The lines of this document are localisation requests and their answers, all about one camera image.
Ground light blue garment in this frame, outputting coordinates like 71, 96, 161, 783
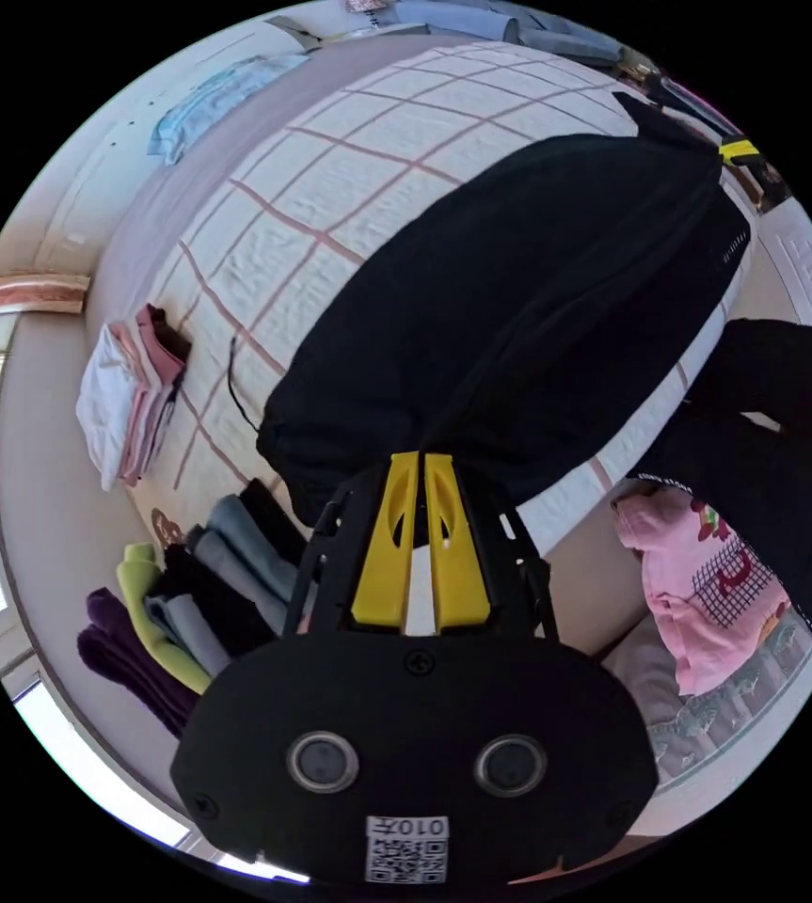
147, 53, 310, 167

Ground bed with checked quilt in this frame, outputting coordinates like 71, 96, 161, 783
84, 40, 759, 565

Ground black pants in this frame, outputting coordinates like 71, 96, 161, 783
227, 91, 754, 527

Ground person's body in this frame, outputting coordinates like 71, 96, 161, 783
601, 317, 812, 785

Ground purple, green and grey pile of clothes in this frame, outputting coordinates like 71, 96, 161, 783
76, 478, 316, 740

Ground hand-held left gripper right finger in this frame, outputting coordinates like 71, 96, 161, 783
424, 453, 489, 631

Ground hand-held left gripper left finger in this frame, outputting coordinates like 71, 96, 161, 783
350, 451, 422, 630

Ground blue and grey pile of clothes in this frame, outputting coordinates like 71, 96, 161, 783
345, 0, 627, 66

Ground white and pink pile of clothes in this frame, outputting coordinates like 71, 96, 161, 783
75, 303, 193, 493

